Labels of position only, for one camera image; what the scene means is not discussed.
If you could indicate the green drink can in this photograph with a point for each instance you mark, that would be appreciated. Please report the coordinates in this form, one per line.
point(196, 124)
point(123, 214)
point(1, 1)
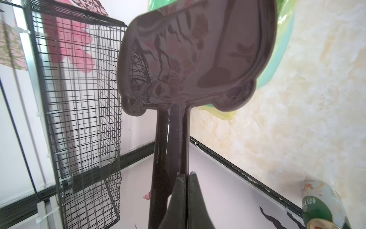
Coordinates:
point(322, 206)

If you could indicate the black wire basket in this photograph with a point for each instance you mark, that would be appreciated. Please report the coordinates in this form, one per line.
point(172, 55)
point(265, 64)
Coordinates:
point(76, 52)

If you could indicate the light green bin liner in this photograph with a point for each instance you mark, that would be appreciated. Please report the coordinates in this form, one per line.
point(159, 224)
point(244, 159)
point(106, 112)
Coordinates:
point(285, 23)

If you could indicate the dark brown dustpan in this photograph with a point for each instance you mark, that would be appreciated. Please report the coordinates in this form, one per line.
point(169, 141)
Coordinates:
point(189, 54)

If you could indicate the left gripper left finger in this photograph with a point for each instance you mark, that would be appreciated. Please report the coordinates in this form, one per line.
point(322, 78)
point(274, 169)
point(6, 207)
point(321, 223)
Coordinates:
point(175, 216)

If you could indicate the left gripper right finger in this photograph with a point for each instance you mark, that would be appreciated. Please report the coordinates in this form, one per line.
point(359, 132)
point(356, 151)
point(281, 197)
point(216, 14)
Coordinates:
point(197, 215)

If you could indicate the aluminium frame bar back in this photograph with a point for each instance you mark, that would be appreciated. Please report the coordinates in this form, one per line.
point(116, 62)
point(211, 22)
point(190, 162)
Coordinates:
point(28, 195)

